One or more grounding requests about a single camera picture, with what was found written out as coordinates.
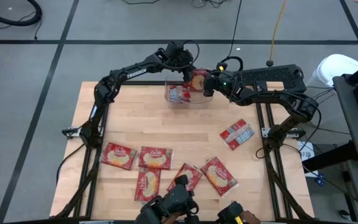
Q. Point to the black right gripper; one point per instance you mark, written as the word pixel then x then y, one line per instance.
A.
pixel 224 82

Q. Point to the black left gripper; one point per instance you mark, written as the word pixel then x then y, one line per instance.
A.
pixel 187 68

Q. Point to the clear plastic bin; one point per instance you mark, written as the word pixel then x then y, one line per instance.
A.
pixel 197 101

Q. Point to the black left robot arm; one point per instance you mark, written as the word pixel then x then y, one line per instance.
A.
pixel 135 73

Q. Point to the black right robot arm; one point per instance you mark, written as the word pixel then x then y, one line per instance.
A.
pixel 275 98

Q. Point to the white paper sheet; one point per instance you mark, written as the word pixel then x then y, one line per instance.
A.
pixel 305 154

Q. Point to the white chair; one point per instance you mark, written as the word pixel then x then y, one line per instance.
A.
pixel 334 67

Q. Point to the person's hand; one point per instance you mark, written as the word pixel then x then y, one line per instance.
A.
pixel 250 216
pixel 171 218

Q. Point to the black desk crossbar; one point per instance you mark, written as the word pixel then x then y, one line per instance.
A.
pixel 331 157

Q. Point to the small blue tag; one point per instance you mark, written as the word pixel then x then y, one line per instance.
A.
pixel 321 180

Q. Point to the black computer mouse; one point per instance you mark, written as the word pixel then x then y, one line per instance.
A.
pixel 343 214

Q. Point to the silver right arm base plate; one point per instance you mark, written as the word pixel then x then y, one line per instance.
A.
pixel 267 132

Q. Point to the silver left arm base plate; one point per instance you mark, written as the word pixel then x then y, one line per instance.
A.
pixel 70 133

